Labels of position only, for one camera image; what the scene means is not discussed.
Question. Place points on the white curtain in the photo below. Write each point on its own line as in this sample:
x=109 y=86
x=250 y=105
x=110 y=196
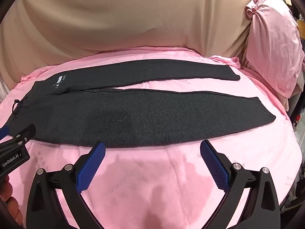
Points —
x=4 y=88

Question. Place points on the person's left hand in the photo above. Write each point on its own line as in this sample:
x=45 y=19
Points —
x=9 y=205

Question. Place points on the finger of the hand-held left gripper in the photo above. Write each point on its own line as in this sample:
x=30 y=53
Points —
x=25 y=134
x=4 y=132

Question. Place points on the dark grey pants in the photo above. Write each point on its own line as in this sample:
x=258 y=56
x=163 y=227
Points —
x=143 y=119

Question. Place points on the beige cloth backdrop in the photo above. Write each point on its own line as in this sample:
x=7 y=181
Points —
x=119 y=16

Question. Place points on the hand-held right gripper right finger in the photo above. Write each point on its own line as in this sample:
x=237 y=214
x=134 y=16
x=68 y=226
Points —
x=214 y=164

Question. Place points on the pink bed sheet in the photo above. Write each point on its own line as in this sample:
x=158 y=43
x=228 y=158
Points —
x=147 y=183

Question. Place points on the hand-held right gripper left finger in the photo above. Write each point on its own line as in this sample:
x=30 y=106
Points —
x=91 y=164

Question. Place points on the pink ruffled pillow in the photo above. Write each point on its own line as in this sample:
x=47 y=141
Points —
x=269 y=40

